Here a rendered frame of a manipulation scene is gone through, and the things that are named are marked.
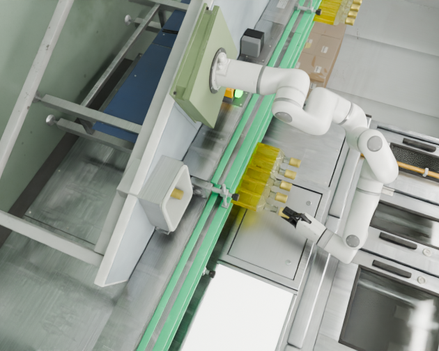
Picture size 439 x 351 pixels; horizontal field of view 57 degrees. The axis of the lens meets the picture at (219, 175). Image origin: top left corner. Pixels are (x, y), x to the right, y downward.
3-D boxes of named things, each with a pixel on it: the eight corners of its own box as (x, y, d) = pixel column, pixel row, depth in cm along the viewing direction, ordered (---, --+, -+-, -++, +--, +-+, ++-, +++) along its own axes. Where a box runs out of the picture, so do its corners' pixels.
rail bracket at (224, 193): (207, 203, 157) (237, 214, 154) (203, 182, 143) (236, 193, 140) (210, 196, 159) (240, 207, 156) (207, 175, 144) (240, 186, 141)
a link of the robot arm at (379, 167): (332, 181, 146) (349, 192, 131) (346, 123, 141) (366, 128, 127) (373, 188, 148) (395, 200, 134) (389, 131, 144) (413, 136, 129)
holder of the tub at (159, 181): (153, 230, 151) (172, 237, 149) (137, 197, 127) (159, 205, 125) (173, 192, 158) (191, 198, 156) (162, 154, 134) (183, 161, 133)
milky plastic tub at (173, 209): (151, 225, 146) (173, 234, 144) (138, 198, 126) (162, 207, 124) (173, 186, 154) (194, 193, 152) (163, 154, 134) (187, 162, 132)
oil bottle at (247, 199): (213, 196, 166) (263, 214, 161) (212, 190, 161) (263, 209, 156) (219, 185, 169) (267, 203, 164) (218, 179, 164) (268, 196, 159)
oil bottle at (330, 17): (299, 17, 218) (351, 30, 211) (300, 8, 213) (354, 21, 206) (302, 11, 220) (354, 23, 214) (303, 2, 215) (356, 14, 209)
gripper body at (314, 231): (327, 235, 158) (302, 219, 162) (332, 225, 149) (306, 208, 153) (316, 250, 155) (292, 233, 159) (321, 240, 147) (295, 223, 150)
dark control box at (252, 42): (240, 53, 181) (257, 58, 179) (240, 39, 174) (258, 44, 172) (246, 41, 184) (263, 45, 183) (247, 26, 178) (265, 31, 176)
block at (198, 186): (190, 195, 157) (206, 200, 156) (187, 183, 149) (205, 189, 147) (194, 187, 159) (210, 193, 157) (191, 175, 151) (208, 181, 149)
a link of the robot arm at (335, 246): (369, 235, 141) (373, 228, 150) (343, 218, 145) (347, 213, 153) (347, 269, 146) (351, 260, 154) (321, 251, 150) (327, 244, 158)
